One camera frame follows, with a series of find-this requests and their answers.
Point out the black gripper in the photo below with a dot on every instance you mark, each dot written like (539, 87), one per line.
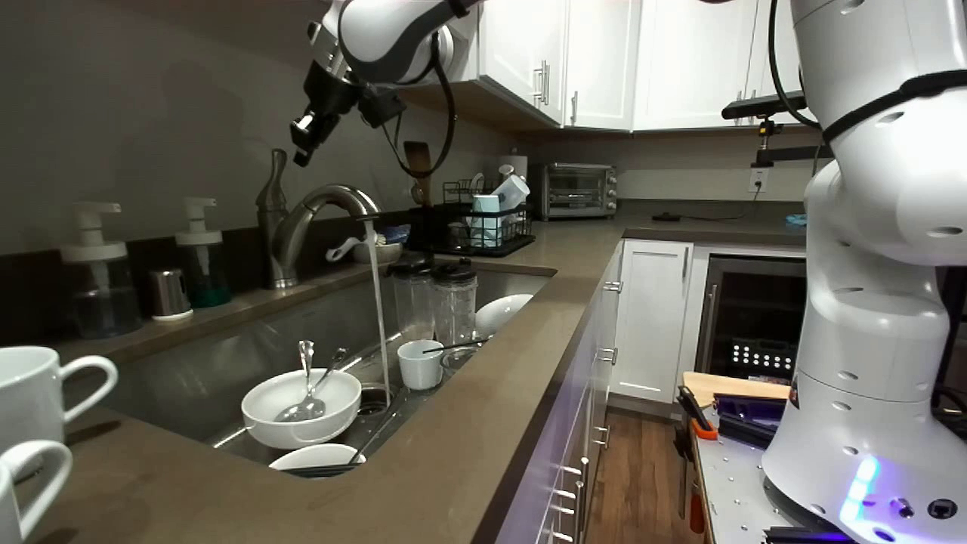
(325, 99)

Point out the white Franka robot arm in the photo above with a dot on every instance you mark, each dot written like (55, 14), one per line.
(887, 304)

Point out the chrome curved faucet spout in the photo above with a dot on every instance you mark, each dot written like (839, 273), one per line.
(322, 197)

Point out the wooden paddle utensil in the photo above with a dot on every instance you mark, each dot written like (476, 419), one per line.
(419, 168)

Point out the white pump soap dispenser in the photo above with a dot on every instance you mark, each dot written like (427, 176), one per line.
(96, 273)
(201, 258)

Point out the running water stream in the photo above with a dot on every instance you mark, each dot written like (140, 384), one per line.
(379, 312)

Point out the clear blender bottle black lid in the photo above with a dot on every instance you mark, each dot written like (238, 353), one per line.
(408, 296)

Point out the teal cup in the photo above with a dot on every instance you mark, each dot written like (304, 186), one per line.
(484, 214)

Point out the stainless steel sink basin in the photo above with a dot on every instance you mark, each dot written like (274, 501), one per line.
(232, 352)

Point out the clear drinking glass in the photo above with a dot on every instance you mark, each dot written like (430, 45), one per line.
(453, 304)

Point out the metal spoon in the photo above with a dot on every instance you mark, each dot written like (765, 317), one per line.
(304, 387)

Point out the small white cup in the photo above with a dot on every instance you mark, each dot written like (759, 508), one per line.
(419, 367)

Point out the long thin utensil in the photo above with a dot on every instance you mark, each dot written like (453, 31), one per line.
(458, 345)

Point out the white plate on counter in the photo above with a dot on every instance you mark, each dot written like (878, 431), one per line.
(503, 312)

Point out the silver toaster oven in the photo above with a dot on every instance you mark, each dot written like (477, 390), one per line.
(578, 192)

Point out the large white bowl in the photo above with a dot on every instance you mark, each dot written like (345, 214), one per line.
(304, 426)

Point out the shallow white dish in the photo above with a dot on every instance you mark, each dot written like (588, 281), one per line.
(319, 457)

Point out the white upper cabinets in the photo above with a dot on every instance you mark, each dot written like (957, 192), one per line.
(605, 61)

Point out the white ceramic mug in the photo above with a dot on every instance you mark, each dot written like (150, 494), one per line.
(15, 494)
(32, 387)

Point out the white lower cabinet door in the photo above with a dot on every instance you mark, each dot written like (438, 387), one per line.
(653, 317)

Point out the under counter drawer fronts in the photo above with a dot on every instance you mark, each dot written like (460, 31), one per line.
(563, 453)

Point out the black wine cooler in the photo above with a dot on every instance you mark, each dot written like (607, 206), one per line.
(751, 317)

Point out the wooden board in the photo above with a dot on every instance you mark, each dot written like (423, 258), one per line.
(735, 384)

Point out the dark purple box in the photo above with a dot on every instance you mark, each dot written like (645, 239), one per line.
(751, 419)

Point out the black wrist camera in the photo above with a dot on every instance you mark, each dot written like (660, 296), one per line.
(383, 104)

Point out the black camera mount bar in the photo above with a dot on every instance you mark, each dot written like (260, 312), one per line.
(759, 104)

